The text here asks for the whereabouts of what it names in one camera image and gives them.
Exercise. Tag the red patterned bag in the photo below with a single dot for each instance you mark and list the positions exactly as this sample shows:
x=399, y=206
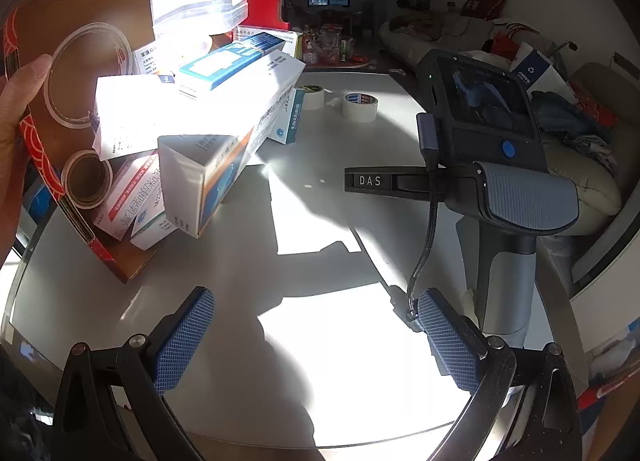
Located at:
x=595, y=108

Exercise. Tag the white tape roll red-blue label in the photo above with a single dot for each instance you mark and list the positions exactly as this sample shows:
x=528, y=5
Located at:
x=360, y=113

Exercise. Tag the orange white blue-picture medicine box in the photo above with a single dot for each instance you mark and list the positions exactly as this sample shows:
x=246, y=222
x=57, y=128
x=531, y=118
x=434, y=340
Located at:
x=225, y=176

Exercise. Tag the pile of clothes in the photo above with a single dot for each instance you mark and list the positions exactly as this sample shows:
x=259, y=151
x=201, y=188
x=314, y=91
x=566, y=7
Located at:
x=565, y=116

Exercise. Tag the person's right hand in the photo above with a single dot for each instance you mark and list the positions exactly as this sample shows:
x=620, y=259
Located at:
x=15, y=106

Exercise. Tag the white blue-logo medicine box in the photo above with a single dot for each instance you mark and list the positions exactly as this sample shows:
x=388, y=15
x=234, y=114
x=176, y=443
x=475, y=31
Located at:
x=155, y=231

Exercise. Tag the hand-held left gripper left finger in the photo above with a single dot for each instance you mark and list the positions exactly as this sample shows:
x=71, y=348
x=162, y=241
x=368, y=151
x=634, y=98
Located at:
x=182, y=341

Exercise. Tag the white printed leaflet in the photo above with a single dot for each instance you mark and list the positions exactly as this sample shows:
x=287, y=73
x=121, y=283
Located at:
x=140, y=111

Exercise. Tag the cluster of bottles and packets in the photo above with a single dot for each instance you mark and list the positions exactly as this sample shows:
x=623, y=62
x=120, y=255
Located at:
x=327, y=41

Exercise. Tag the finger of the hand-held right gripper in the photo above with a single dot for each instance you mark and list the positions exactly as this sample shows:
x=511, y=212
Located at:
x=380, y=180

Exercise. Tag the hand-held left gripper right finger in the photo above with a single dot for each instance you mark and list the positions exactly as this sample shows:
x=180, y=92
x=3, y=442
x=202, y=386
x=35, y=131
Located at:
x=447, y=341

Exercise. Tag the blue medicine box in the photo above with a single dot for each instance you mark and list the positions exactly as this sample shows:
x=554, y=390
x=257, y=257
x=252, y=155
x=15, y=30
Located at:
x=220, y=66

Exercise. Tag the white teal medicine box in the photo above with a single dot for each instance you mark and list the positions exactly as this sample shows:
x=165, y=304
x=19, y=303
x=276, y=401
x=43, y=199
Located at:
x=287, y=121

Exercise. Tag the white tape roll brown core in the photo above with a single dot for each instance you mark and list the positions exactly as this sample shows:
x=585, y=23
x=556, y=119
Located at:
x=66, y=176

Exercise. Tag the beige lounge chair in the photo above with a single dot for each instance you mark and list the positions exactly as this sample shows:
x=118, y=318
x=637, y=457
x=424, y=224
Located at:
x=585, y=186

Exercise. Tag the white red-text medicine box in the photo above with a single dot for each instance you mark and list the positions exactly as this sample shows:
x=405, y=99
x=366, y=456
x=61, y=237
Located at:
x=130, y=186

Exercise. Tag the white sofa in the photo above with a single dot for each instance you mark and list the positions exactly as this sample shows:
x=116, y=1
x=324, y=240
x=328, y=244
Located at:
x=425, y=36

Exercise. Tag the white blue paper bag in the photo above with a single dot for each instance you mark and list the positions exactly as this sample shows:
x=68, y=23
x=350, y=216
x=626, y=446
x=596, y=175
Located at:
x=537, y=68

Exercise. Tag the dark landscape wall picture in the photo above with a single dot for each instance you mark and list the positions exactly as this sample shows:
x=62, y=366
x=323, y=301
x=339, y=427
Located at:
x=414, y=1

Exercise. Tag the white tape roll yellow label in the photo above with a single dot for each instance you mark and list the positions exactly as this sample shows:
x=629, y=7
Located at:
x=312, y=101

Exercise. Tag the red cushion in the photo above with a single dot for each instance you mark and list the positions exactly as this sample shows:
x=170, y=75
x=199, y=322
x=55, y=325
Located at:
x=482, y=6

